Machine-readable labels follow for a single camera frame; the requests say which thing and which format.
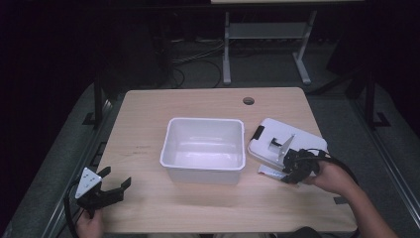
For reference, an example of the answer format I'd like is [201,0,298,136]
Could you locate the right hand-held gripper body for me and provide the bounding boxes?
[277,133,322,181]

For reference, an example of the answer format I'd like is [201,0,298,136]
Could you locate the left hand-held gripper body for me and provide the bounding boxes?
[74,167,125,219]

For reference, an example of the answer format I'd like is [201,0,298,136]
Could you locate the white red tube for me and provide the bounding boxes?
[257,164,300,188]

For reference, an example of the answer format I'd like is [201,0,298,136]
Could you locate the white lid with black handle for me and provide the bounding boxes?
[247,117,329,172]

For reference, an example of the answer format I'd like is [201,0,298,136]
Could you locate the white plastic storage box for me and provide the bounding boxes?
[159,117,247,185]

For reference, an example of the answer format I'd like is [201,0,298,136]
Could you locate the person's right hand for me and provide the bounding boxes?
[301,160,360,196]

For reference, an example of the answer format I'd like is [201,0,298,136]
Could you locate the person's left hand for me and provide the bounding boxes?
[75,209,105,238]

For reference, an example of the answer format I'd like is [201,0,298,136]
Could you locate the person's dark clothing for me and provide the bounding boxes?
[286,226,326,238]

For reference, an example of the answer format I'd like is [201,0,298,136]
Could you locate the black rail bracket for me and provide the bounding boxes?
[90,142,107,168]

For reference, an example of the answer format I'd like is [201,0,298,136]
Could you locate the aluminium floor rail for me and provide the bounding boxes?
[41,98,115,238]
[350,97,420,229]

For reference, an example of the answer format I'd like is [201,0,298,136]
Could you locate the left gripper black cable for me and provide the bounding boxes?
[63,182,83,238]

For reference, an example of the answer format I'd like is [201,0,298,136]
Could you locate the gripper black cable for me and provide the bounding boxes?
[295,148,361,186]
[63,182,83,238]

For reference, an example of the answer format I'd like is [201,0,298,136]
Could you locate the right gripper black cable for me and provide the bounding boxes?
[295,148,361,186]

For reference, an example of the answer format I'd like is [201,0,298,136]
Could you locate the black metal post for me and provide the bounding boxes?
[82,70,104,128]
[364,70,391,129]

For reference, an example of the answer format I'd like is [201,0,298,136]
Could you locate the black floor cable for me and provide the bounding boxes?
[170,59,224,89]

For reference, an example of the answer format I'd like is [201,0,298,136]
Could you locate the grey metal frame desk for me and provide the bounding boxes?
[210,0,365,86]

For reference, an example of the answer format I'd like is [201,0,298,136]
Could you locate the grey floor cable bundle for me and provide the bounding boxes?
[170,39,226,65]

